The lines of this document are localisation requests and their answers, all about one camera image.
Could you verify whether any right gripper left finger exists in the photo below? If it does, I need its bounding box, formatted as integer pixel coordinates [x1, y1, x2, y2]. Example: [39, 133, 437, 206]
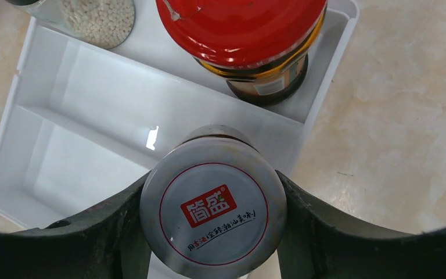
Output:
[0, 177, 151, 278]

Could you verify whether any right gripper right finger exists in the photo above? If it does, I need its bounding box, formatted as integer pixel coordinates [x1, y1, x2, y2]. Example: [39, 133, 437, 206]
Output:
[278, 174, 446, 278]

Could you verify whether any white lid sauce jar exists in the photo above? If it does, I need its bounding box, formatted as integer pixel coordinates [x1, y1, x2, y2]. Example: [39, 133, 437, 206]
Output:
[139, 125, 287, 278]

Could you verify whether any white divided plastic tray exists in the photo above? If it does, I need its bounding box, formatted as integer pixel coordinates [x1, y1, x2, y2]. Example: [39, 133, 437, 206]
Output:
[0, 0, 360, 279]

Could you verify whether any red lid sauce jar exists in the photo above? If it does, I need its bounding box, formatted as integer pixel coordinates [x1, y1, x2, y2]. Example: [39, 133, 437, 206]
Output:
[156, 0, 328, 106]

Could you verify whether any black cap sesame jar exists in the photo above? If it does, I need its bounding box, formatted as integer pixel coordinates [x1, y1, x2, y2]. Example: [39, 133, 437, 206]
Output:
[7, 0, 136, 49]

